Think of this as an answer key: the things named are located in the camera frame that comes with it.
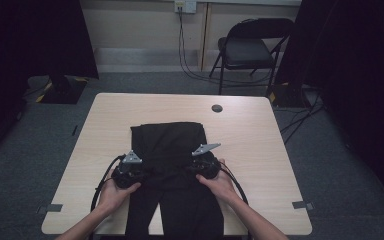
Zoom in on black folding chair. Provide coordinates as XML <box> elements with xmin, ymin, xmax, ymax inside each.
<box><xmin>209</xmin><ymin>17</ymin><xmax>296</xmax><ymax>96</ymax></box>

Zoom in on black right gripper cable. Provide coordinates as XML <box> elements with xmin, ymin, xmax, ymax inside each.
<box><xmin>219</xmin><ymin>160</ymin><xmax>249</xmax><ymax>205</ymax></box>

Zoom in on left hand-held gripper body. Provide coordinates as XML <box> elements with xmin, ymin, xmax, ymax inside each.
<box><xmin>111</xmin><ymin>149</ymin><xmax>145</xmax><ymax>190</ymax></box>

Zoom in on wooden wall post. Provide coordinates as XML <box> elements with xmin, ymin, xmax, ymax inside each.
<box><xmin>198</xmin><ymin>3</ymin><xmax>211</xmax><ymax>72</ymax></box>

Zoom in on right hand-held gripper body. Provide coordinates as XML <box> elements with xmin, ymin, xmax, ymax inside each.
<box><xmin>191</xmin><ymin>143</ymin><xmax>222</xmax><ymax>180</ymax></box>

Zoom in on grey tape strip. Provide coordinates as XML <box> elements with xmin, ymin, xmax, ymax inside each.
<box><xmin>36</xmin><ymin>203</ymin><xmax>64</xmax><ymax>215</ymax></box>
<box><xmin>292</xmin><ymin>200</ymin><xmax>315</xmax><ymax>211</ymax></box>

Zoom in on black pants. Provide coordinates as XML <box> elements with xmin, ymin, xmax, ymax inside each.
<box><xmin>124</xmin><ymin>121</ymin><xmax>225</xmax><ymax>240</ymax></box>

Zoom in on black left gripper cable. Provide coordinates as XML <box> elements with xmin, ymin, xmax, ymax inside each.
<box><xmin>89</xmin><ymin>153</ymin><xmax>128</xmax><ymax>240</ymax></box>

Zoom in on black wall socket cable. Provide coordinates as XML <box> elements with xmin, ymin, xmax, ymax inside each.
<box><xmin>178</xmin><ymin>6</ymin><xmax>274</xmax><ymax>88</ymax></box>

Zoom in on black floor cables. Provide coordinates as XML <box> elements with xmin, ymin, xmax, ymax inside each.
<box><xmin>279</xmin><ymin>89</ymin><xmax>326</xmax><ymax>145</ymax></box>

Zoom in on person's left hand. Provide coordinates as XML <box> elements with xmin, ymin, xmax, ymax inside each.
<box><xmin>98</xmin><ymin>169</ymin><xmax>142</xmax><ymax>214</ymax></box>

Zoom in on person's right hand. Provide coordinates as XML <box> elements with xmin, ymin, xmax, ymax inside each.
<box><xmin>195</xmin><ymin>159</ymin><xmax>239</xmax><ymax>204</ymax></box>

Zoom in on black curtain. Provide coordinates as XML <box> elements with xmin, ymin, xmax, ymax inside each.
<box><xmin>274</xmin><ymin>0</ymin><xmax>384</xmax><ymax>214</ymax></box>
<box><xmin>0</xmin><ymin>0</ymin><xmax>99</xmax><ymax>168</ymax></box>

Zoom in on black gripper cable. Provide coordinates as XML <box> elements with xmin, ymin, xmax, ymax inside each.
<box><xmin>219</xmin><ymin>160</ymin><xmax>249</xmax><ymax>205</ymax></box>
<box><xmin>89</xmin><ymin>153</ymin><xmax>128</xmax><ymax>240</ymax></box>

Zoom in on white wall socket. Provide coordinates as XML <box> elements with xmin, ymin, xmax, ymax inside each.
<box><xmin>174</xmin><ymin>0</ymin><xmax>198</xmax><ymax>14</ymax></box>

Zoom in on black stand base yellow tape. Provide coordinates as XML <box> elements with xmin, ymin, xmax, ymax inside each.
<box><xmin>39</xmin><ymin>75</ymin><xmax>89</xmax><ymax>105</ymax></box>
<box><xmin>268</xmin><ymin>82</ymin><xmax>311</xmax><ymax>108</ymax></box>

